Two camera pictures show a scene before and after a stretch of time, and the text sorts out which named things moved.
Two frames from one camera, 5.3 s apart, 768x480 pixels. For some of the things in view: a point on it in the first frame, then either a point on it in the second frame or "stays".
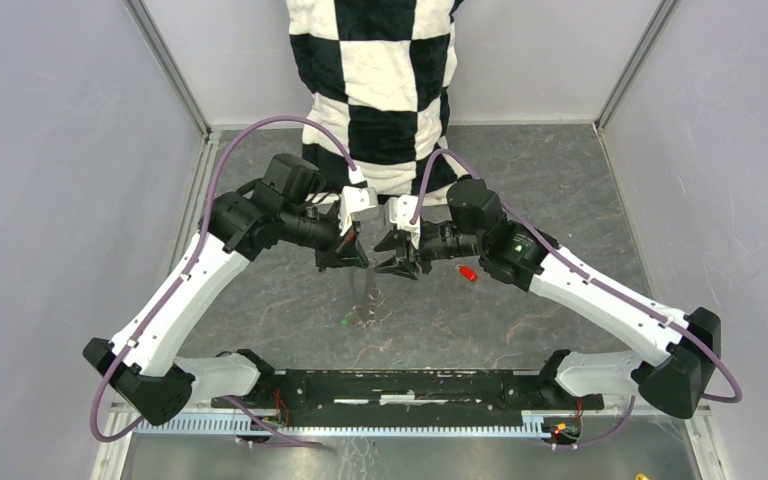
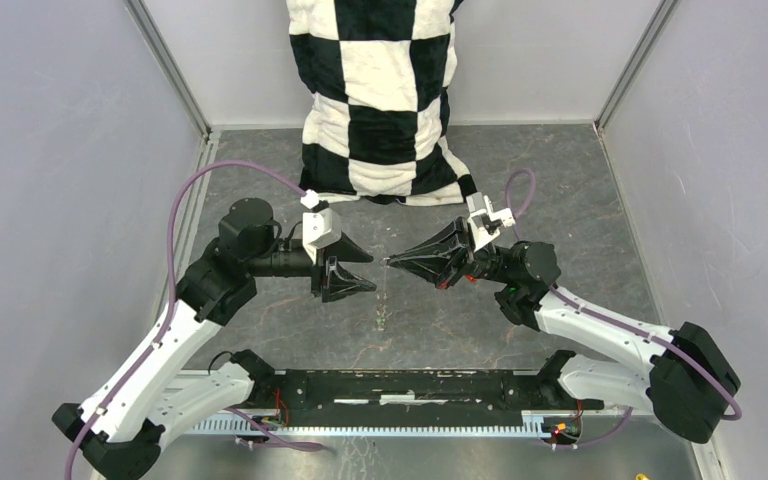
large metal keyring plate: x=365 y=314 to x=381 y=304
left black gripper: x=348 y=252 to x=340 y=282
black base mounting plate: x=409 y=397 stays
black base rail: x=224 y=413 stays
